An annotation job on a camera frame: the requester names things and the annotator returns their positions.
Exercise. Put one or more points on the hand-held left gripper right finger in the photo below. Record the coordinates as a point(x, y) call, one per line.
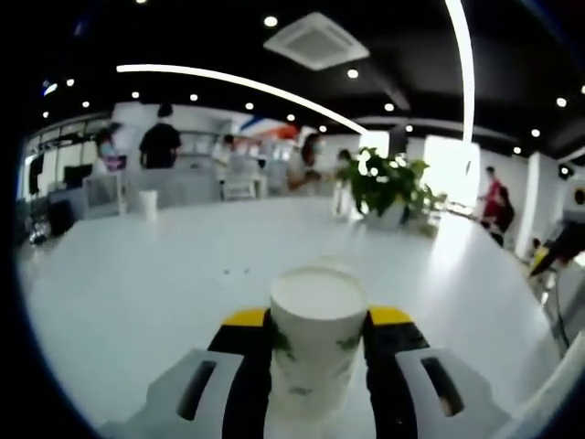
point(388, 366)

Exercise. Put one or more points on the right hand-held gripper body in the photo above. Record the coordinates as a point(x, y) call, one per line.
point(577, 215)

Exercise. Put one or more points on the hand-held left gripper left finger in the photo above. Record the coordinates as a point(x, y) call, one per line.
point(228, 361)

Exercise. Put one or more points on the tall plain white paper cup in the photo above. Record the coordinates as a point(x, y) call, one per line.
point(148, 206)

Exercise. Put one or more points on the white table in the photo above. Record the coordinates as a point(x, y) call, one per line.
point(160, 283)

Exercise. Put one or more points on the clear glass vase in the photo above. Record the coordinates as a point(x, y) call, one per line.
point(342, 201)

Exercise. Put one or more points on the white rack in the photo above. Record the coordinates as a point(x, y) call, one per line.
point(242, 187)

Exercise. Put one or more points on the grey desk partition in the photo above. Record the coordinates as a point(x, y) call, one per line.
point(183, 187)

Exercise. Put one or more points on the green potted plant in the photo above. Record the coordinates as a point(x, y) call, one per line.
point(388, 183)

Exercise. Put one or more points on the white ceiling light strip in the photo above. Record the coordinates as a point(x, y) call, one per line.
point(465, 68)
point(205, 72)

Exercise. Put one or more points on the black hanging screen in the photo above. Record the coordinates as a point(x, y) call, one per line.
point(398, 139)

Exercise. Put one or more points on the black bin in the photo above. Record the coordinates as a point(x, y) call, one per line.
point(60, 218)

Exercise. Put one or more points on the black computer monitor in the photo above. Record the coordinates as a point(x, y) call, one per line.
point(77, 176)

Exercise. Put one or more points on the ceiling air vent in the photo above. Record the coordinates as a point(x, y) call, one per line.
point(315, 41)

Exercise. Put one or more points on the ceiling spot lights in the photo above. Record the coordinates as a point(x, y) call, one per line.
point(270, 21)

